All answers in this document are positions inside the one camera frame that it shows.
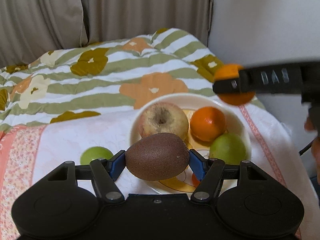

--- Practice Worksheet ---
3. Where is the large orange in bowl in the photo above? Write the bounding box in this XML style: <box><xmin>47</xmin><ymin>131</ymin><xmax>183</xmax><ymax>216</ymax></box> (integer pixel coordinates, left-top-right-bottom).
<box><xmin>190</xmin><ymin>107</ymin><xmax>227</xmax><ymax>142</ymax></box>

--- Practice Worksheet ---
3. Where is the striped floral quilt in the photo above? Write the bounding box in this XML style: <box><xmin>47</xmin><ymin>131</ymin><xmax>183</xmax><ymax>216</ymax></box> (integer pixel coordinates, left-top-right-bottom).
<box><xmin>0</xmin><ymin>27</ymin><xmax>266</xmax><ymax>133</ymax></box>

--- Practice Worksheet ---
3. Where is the person's right hand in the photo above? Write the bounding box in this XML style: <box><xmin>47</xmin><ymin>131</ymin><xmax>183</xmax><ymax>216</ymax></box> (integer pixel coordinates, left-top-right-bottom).
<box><xmin>304</xmin><ymin>118</ymin><xmax>320</xmax><ymax>193</ymax></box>

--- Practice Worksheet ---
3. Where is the large yellow-red apple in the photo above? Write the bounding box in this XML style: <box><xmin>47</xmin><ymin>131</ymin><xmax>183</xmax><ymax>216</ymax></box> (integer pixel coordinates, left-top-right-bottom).
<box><xmin>137</xmin><ymin>102</ymin><xmax>189</xmax><ymax>140</ymax></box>

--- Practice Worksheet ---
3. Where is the brown kiwi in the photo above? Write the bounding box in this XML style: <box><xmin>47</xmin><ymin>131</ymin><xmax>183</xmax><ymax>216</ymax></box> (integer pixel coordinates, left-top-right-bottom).
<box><xmin>125</xmin><ymin>133</ymin><xmax>189</xmax><ymax>181</ymax></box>

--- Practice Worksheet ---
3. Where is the orange mandarin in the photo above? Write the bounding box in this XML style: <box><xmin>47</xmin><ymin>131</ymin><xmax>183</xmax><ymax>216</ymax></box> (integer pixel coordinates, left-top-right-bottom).
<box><xmin>214</xmin><ymin>64</ymin><xmax>255</xmax><ymax>106</ymax></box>

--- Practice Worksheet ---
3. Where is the black cable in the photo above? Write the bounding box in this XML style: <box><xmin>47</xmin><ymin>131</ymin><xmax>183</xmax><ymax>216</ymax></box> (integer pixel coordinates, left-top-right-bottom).
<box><xmin>298</xmin><ymin>138</ymin><xmax>316</xmax><ymax>156</ymax></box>

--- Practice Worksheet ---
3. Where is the large green apple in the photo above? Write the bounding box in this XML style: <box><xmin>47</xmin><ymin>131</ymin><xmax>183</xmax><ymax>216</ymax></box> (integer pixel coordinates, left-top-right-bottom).
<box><xmin>209</xmin><ymin>133</ymin><xmax>248</xmax><ymax>165</ymax></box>

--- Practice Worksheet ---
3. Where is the small mandarin in bowl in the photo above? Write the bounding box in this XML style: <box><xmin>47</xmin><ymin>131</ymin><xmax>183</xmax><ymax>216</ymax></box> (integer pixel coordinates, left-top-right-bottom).
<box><xmin>191</xmin><ymin>173</ymin><xmax>200</xmax><ymax>188</ymax></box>

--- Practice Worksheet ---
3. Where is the cream cartoon duck bowl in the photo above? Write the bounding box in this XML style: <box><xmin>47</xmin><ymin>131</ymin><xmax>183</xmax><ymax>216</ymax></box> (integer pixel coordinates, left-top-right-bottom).
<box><xmin>129</xmin><ymin>93</ymin><xmax>252</xmax><ymax>194</ymax></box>

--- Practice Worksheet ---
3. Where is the small green apple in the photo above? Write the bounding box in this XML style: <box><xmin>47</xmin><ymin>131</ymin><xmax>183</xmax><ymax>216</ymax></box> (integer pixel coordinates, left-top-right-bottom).
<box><xmin>80</xmin><ymin>146</ymin><xmax>113</xmax><ymax>165</ymax></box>

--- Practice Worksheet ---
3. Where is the beige curtain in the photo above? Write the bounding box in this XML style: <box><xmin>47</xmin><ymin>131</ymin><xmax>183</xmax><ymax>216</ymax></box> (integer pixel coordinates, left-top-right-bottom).
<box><xmin>1</xmin><ymin>0</ymin><xmax>213</xmax><ymax>67</ymax></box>

